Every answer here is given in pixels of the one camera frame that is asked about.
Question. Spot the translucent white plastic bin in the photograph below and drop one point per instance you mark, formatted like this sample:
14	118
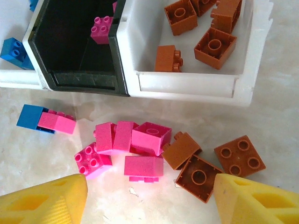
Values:
187	84

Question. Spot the blue lego brick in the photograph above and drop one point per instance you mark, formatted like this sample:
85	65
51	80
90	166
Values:
33	4
14	52
29	116

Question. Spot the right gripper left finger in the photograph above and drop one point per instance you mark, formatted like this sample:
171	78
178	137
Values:
35	205

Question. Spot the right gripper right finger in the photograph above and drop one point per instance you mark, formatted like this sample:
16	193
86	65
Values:
257	203

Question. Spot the pink lego brick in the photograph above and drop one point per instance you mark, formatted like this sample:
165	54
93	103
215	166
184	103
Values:
100	30
114	7
58	123
104	137
149	137
123	137
93	161
143	166

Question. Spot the black plastic bin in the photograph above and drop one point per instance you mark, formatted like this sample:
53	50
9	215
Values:
70	53

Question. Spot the orange lego brick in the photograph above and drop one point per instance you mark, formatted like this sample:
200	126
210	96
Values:
215	49
198	179
203	7
167	58
240	156
181	16
227	16
181	151

